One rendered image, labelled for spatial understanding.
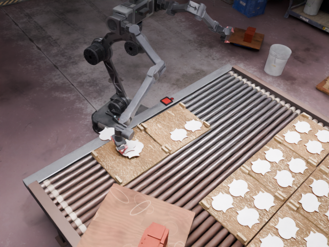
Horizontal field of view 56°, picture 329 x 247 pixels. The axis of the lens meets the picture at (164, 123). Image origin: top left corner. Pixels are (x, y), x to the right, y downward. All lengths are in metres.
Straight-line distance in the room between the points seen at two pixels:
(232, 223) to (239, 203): 0.15
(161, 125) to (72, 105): 1.84
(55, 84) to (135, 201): 2.80
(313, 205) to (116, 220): 1.20
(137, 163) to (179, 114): 0.58
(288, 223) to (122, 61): 3.36
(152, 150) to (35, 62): 2.99
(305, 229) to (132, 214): 1.01
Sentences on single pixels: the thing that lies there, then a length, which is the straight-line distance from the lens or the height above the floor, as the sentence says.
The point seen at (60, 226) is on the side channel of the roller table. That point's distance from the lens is 1.88.
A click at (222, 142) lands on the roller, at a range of 2.31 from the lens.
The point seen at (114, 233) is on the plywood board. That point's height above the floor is 1.04.
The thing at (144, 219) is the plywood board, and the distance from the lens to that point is 1.74.
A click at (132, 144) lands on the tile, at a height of 0.97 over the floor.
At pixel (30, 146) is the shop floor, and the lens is 3.59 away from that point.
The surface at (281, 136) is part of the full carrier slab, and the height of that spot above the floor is 0.94.
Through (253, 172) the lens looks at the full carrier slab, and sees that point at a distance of 2.18.
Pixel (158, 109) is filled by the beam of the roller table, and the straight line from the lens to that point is 2.48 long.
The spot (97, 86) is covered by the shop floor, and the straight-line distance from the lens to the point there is 4.19.
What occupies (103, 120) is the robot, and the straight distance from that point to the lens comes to 3.36.
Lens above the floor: 2.58
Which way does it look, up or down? 45 degrees down
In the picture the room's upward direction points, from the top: 6 degrees clockwise
